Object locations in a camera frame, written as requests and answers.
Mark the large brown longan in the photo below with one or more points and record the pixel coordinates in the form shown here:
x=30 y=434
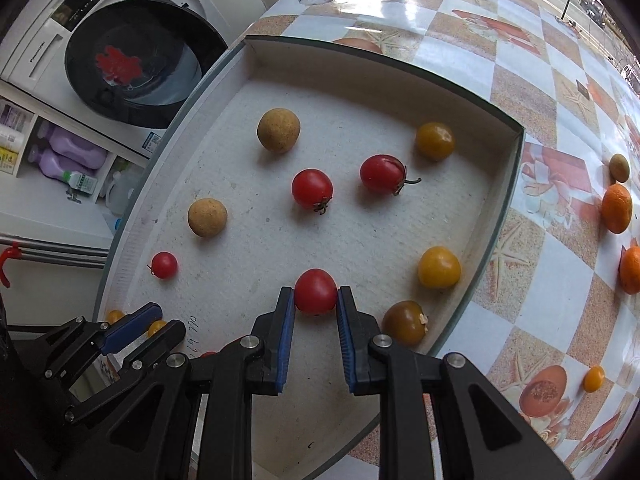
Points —
x=207 y=217

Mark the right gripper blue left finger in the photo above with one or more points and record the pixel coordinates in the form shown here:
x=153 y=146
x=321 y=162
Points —
x=268 y=372

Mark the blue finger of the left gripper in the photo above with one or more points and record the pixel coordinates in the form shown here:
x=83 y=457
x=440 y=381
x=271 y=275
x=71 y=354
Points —
x=129 y=328
x=158 y=346

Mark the clear plastic bottle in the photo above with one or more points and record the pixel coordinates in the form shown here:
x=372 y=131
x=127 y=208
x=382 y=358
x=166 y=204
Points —
x=120 y=189

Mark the purple detergent bottle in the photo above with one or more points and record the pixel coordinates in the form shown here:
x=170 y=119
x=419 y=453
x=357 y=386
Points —
x=73 y=147

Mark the checkered floral tablecloth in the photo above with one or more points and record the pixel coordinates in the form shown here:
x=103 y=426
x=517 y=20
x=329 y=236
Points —
x=550 y=294

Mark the red cherry tomato with stem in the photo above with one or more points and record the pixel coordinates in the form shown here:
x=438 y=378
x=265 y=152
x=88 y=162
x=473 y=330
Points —
x=385 y=174

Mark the dark olive cherry tomato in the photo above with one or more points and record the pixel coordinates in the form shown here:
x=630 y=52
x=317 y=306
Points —
x=406 y=323

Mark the yellow cherry tomato on rose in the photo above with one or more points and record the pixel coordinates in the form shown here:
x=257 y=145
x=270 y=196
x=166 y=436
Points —
x=593 y=379

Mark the green brown longan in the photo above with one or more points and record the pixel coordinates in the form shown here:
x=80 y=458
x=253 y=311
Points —
x=619 y=168

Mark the orange mandarin right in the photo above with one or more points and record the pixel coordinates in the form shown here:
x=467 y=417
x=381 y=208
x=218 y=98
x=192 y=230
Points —
x=629 y=270

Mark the small brown longan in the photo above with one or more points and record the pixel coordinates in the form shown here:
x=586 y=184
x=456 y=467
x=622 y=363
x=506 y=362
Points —
x=278 y=130

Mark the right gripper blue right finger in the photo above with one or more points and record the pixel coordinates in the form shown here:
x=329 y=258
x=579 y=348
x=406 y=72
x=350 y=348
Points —
x=363 y=374

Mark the small red cherry tomato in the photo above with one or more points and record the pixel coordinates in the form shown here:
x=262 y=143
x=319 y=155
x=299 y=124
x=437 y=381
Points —
x=312 y=189

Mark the orange mandarin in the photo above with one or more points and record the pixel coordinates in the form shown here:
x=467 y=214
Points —
x=629 y=270
x=616 y=208

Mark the orange yellow cherry tomato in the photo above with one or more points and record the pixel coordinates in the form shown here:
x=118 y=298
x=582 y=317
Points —
x=155 y=327

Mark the yellow cherry tomato front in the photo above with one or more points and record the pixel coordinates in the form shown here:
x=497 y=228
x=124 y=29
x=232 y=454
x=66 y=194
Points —
x=114 y=316

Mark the red cherry tomato below mandarin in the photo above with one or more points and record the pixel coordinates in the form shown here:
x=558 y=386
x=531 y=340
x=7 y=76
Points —
x=315 y=292

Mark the white washing machine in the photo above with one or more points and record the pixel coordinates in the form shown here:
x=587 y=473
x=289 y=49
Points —
x=119 y=70

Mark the orange mandarin left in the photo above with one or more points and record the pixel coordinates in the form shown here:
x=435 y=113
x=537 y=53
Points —
x=616 y=208

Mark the white shallow tray box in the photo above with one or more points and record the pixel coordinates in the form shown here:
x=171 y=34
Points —
x=352 y=104

